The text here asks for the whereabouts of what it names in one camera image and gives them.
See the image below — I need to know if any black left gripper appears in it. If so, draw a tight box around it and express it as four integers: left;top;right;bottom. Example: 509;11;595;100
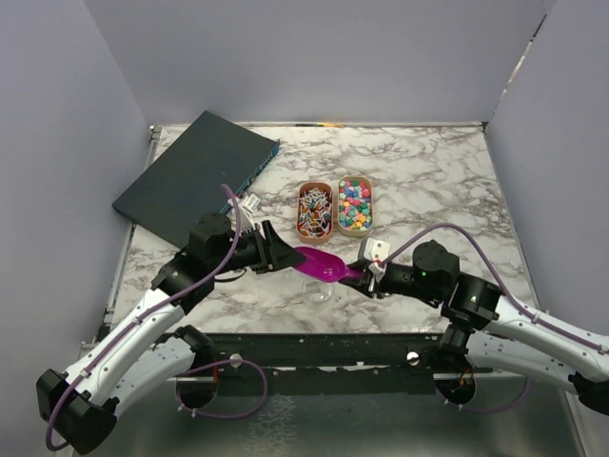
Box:
211;220;306;276

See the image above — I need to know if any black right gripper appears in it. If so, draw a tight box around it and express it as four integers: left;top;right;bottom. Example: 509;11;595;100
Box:
339;258;443;302

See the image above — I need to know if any purple plastic scoop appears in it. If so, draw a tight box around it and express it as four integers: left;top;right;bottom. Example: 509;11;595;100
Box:
295;246;365;283

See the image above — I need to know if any pink tray of lollipops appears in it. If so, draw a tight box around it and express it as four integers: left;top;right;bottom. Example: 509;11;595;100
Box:
296;182;334;245

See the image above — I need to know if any beige tray of star candies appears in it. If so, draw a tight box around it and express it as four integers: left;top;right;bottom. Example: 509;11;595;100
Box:
335;175;374;237

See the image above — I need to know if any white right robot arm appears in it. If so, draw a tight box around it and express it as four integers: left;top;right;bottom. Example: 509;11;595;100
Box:
341;240;608;414

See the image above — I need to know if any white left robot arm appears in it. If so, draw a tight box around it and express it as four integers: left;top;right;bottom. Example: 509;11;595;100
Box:
35;212;305;455

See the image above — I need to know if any clear plastic jar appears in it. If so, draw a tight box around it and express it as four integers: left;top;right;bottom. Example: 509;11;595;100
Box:
301;279;334;306

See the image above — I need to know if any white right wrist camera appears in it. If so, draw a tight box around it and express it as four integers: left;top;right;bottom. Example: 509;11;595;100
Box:
358;237;390;276

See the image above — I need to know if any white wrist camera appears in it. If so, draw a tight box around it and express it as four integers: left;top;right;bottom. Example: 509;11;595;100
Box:
239;193;262;213
358;237;390;276

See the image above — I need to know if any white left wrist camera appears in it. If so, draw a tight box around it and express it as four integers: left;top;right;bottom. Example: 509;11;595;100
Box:
239;193;262;213

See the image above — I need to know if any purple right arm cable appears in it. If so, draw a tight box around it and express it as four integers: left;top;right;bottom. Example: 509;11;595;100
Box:
378;223;609;413

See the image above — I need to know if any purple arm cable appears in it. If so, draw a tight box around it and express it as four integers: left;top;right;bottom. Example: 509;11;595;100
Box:
378;223;609;413
45;184;268;451

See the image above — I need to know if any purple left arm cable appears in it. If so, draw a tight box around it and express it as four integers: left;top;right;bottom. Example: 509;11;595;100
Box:
45;184;268;451

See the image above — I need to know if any black mounting rail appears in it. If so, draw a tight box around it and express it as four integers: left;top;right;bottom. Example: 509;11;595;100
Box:
157;326;474;397

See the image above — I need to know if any dark teal network switch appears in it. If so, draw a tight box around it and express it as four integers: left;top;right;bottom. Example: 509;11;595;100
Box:
112;111;279;248

